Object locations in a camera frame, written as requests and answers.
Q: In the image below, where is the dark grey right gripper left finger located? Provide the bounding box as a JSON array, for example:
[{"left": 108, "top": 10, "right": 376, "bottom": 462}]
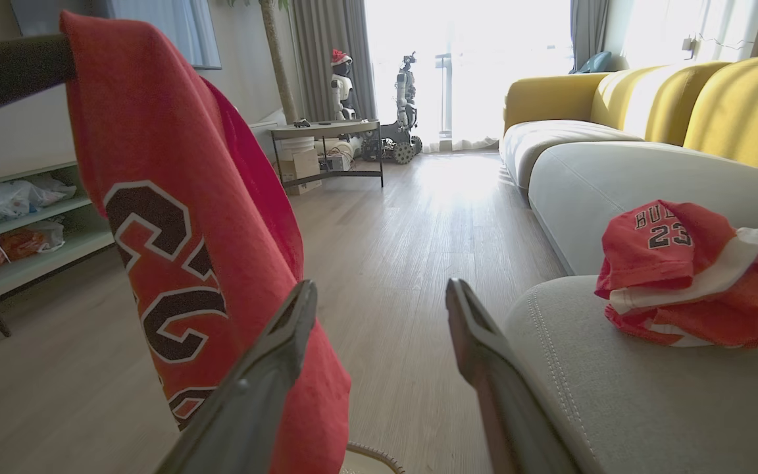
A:
[{"left": 155, "top": 280, "right": 318, "bottom": 474}]

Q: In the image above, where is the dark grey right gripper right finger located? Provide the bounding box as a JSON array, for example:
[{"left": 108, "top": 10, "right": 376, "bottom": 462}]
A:
[{"left": 446, "top": 278, "right": 580, "bottom": 474}]

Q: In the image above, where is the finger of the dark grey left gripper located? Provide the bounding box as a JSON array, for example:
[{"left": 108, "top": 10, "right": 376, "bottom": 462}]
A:
[{"left": 0, "top": 34, "right": 78, "bottom": 120}]

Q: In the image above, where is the red shirt with black letters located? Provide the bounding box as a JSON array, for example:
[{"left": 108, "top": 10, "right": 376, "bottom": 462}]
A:
[{"left": 60, "top": 10, "right": 352, "bottom": 474}]

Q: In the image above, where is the red Bulls 23 jersey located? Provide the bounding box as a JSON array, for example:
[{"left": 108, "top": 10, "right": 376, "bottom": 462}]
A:
[{"left": 594, "top": 199, "right": 758, "bottom": 349}]

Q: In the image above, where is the grey and yellow sofa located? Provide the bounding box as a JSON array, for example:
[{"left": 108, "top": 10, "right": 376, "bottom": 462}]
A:
[{"left": 499, "top": 53, "right": 758, "bottom": 474}]

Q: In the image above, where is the grey fabric curtain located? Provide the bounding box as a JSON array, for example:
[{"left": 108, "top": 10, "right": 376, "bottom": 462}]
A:
[{"left": 570, "top": 0, "right": 610, "bottom": 72}]

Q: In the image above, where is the clear plastic bag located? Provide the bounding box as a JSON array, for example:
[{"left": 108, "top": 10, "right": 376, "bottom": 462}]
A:
[{"left": 0, "top": 175, "right": 78, "bottom": 232}]

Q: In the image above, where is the orange snack bag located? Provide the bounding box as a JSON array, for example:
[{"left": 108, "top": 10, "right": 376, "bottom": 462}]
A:
[{"left": 0, "top": 220, "right": 66, "bottom": 269}]

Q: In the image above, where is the white woven laundry basket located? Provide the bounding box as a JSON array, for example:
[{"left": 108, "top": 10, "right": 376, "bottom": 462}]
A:
[{"left": 341, "top": 442, "right": 407, "bottom": 474}]

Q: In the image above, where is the white shelf unit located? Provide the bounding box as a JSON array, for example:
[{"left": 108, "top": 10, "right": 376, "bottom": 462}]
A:
[{"left": 0, "top": 157, "right": 116, "bottom": 338}]

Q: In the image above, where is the cardboard box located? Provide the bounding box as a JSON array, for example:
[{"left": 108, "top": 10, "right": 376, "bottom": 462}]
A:
[{"left": 278, "top": 148, "right": 322, "bottom": 196}]

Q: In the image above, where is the indoor plant trunk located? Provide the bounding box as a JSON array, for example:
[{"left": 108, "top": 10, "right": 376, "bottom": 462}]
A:
[{"left": 257, "top": 0, "right": 302, "bottom": 126}]

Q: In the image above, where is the wheeled robot with knobby tyres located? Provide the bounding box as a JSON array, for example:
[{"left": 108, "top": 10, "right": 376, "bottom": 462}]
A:
[{"left": 361, "top": 52, "right": 423, "bottom": 165}]

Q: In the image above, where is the grey curtain beside plant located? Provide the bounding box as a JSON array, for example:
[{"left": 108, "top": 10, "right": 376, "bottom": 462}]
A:
[{"left": 289, "top": 0, "right": 378, "bottom": 123}]

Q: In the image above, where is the white robot with santa hat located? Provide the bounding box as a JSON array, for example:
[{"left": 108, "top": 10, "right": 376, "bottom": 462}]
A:
[{"left": 330, "top": 49, "right": 357, "bottom": 122}]

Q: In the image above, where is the teal cushion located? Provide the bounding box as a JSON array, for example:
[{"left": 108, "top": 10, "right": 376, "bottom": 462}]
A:
[{"left": 572, "top": 51, "right": 614, "bottom": 74}]

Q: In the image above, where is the wall television screen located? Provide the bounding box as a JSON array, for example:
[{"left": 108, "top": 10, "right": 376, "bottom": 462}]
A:
[{"left": 11, "top": 0, "right": 222, "bottom": 70}]

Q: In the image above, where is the black frame low table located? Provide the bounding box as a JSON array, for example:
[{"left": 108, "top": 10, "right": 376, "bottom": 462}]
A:
[{"left": 270, "top": 119, "right": 384, "bottom": 196}]

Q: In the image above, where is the wall charger with cable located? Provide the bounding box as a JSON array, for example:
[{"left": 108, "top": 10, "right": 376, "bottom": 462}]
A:
[{"left": 680, "top": 33, "right": 758, "bottom": 53}]

